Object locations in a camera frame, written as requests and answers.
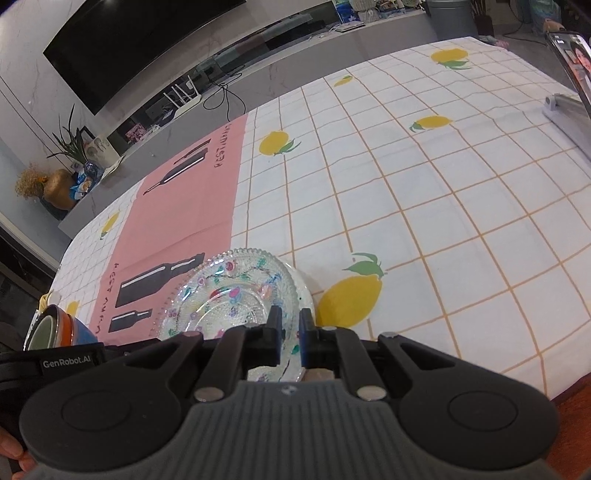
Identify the steel bowl with orange outside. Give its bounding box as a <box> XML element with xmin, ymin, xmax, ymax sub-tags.
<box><xmin>28</xmin><ymin>304</ymin><xmax>101</xmax><ymax>354</ymax></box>

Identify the black cable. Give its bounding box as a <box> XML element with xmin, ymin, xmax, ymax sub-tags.
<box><xmin>203</xmin><ymin>69</ymin><xmax>250</xmax><ymax>123</ymax></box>

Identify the blue snack bag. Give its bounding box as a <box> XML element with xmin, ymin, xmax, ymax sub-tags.
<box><xmin>69</xmin><ymin>161</ymin><xmax>101</xmax><ymax>200</ymax></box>

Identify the green bowl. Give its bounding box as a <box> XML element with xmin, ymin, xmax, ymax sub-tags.
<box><xmin>25</xmin><ymin>307</ymin><xmax>61</xmax><ymax>352</ymax></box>

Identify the pink place mat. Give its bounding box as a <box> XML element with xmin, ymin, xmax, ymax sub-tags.
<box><xmin>90</xmin><ymin>113</ymin><xmax>247</xmax><ymax>344</ymax></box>

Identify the white router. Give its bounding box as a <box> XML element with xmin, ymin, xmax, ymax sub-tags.
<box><xmin>164</xmin><ymin>79</ymin><xmax>204</xmax><ymax>110</ymax></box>

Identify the pile of small trinkets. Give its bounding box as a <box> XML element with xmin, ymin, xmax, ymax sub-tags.
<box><xmin>353</xmin><ymin>0</ymin><xmax>426</xmax><ymax>19</ymax></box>

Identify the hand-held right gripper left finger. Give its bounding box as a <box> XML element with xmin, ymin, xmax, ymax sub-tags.
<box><xmin>117</xmin><ymin>305</ymin><xmax>283</xmax><ymax>403</ymax></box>

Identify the smartphone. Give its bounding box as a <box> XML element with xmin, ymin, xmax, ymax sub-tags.
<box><xmin>545</xmin><ymin>30</ymin><xmax>591</xmax><ymax>116</ymax></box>

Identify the blue plastic bag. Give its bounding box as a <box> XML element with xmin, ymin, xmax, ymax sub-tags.
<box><xmin>529</xmin><ymin>0</ymin><xmax>561</xmax><ymax>33</ymax></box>

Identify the black television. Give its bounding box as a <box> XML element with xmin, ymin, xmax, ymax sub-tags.
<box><xmin>43</xmin><ymin>0</ymin><xmax>247</xmax><ymax>116</ymax></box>

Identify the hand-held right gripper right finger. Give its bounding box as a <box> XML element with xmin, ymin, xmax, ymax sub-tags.
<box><xmin>299</xmin><ymin>308</ymin><xmax>462</xmax><ymax>401</ymax></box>

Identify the white floral plate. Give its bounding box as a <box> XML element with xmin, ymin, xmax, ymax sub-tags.
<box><xmin>276</xmin><ymin>261</ymin><xmax>316</xmax><ymax>330</ymax></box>

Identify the white phone stand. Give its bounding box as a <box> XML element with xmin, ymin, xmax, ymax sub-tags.
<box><xmin>542</xmin><ymin>92</ymin><xmax>591</xmax><ymax>162</ymax></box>

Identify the plant in white pot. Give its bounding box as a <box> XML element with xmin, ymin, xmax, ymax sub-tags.
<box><xmin>46</xmin><ymin>104</ymin><xmax>116</xmax><ymax>169</ymax></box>

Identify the large clear glass plate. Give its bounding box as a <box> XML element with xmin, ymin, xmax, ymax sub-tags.
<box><xmin>159</xmin><ymin>248</ymin><xmax>300</xmax><ymax>384</ymax></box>

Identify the brown vase with dried flowers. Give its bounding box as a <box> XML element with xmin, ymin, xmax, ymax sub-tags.
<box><xmin>15</xmin><ymin>162</ymin><xmax>77</xmax><ymax>212</ymax></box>

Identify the grey tv cabinet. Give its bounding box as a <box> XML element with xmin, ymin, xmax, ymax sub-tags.
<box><xmin>58</xmin><ymin>9</ymin><xmax>439</xmax><ymax>238</ymax></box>

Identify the potted plant in dark pot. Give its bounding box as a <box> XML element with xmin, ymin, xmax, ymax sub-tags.
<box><xmin>473</xmin><ymin>0</ymin><xmax>496</xmax><ymax>37</ymax></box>

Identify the grey trash bin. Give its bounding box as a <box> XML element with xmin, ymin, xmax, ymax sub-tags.
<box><xmin>425</xmin><ymin>0</ymin><xmax>465</xmax><ymax>40</ymax></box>

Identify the lemon print tablecloth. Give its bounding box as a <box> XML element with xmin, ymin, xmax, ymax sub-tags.
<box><xmin>48</xmin><ymin>36</ymin><xmax>591</xmax><ymax>402</ymax></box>

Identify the person's left hand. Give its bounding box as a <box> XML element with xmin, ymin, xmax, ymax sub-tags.
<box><xmin>0</xmin><ymin>427</ymin><xmax>38</xmax><ymax>480</ymax></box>

